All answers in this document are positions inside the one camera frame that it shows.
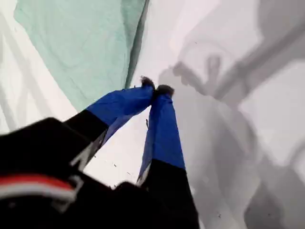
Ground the pale green T-shirt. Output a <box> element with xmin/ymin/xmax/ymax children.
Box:
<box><xmin>13</xmin><ymin>0</ymin><xmax>151</xmax><ymax>113</ymax></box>

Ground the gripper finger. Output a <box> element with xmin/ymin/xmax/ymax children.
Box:
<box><xmin>63</xmin><ymin>76</ymin><xmax>156</xmax><ymax>156</ymax></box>
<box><xmin>137</xmin><ymin>84</ymin><xmax>200</xmax><ymax>229</ymax></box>

